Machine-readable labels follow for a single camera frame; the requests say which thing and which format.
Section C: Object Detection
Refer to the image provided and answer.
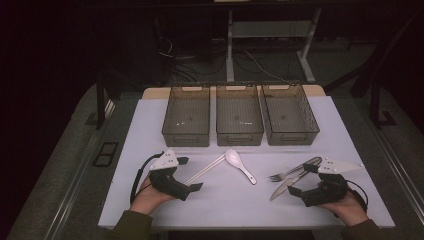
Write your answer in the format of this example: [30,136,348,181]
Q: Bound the white metal desk frame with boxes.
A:
[225,8,323,84]

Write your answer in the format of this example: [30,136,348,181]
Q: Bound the metal floor rail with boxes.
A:
[373,128,424,216]
[43,99,116,240]

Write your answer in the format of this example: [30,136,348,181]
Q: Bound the person's right hand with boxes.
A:
[318,188,370,228]

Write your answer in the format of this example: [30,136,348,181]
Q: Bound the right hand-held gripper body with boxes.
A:
[301,157,365,208]

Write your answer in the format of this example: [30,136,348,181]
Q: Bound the smoky clear plastic bin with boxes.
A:
[260,81,321,147]
[161,83,212,148]
[215,82,265,147]

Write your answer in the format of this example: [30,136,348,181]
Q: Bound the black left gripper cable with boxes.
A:
[129,151,165,205]

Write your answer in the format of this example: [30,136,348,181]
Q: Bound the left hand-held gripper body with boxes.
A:
[148,148,192,202]

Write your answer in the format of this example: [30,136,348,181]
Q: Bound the metal table knife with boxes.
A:
[269,169,313,202]

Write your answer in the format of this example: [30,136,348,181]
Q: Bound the white ceramic spoon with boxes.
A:
[224,148,258,186]

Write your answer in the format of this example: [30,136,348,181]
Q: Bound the bundle of black cables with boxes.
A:
[153,16,231,83]

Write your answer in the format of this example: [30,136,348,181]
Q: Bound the black metal stand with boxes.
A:
[324,9,398,130]

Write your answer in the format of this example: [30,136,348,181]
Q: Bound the person's left hand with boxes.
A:
[129,175,175,216]

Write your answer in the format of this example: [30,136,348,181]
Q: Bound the white table sheet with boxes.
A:
[98,95,396,230]

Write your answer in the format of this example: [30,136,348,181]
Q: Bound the metal fork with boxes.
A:
[268,156,323,183]

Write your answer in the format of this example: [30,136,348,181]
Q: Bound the white floor cable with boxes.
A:
[242,49,289,83]

